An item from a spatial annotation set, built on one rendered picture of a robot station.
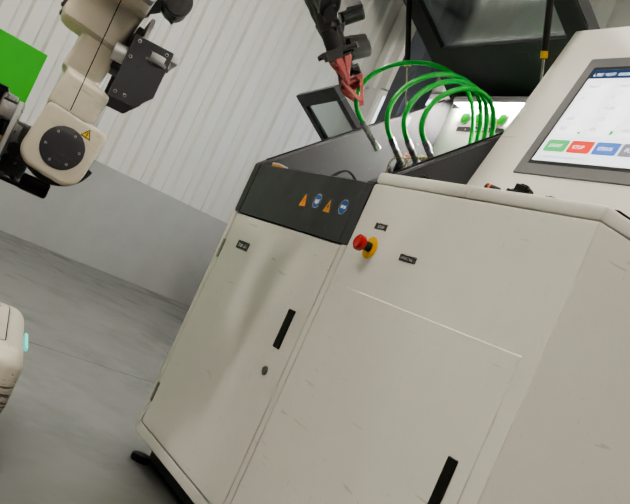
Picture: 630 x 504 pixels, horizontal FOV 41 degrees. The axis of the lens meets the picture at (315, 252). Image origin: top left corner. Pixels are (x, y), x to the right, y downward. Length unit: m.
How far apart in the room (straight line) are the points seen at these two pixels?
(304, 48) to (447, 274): 8.24
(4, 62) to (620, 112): 3.92
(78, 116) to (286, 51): 7.60
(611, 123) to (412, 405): 0.78
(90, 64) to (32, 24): 6.44
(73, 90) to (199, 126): 7.12
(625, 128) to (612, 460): 0.72
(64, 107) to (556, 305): 1.24
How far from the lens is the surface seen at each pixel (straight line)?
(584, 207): 1.47
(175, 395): 2.46
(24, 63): 5.28
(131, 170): 8.92
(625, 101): 1.99
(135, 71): 2.11
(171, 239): 9.18
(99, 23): 2.16
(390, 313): 1.73
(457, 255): 1.64
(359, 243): 1.85
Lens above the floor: 0.65
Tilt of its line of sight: 3 degrees up
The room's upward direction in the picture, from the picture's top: 24 degrees clockwise
